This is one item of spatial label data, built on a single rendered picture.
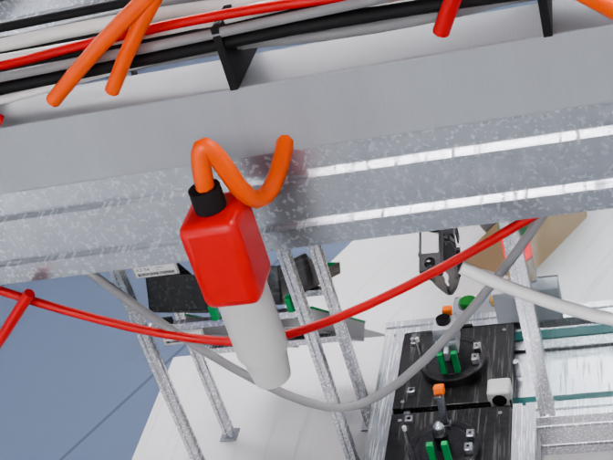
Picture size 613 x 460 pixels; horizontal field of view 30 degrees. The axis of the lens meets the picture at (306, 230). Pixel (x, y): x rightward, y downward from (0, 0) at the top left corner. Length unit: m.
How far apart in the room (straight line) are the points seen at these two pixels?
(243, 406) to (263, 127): 1.82
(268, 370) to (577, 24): 0.34
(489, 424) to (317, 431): 0.44
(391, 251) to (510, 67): 2.19
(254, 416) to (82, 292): 2.50
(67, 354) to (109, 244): 3.71
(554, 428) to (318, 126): 1.49
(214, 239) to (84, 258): 0.21
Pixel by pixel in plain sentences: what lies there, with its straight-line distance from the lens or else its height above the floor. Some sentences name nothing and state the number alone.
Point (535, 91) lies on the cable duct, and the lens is 0.84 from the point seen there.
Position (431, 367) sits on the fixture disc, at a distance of 2.39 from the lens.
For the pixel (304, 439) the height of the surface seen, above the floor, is 0.86.
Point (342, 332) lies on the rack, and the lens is 2.32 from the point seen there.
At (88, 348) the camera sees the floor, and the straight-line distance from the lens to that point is 4.67.
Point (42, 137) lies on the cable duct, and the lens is 0.94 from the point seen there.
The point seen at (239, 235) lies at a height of 2.09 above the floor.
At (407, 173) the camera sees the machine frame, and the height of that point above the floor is 2.06.
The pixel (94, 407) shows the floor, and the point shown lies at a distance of 4.34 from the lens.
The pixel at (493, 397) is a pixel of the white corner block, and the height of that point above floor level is 0.98.
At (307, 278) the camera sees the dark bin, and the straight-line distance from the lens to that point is 2.23.
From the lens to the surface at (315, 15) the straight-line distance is 0.82.
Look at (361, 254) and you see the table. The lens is 3.02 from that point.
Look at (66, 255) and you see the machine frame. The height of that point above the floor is 2.02.
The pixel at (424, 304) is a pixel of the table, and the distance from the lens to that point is 2.78.
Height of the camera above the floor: 2.50
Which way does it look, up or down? 31 degrees down
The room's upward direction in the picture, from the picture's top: 18 degrees counter-clockwise
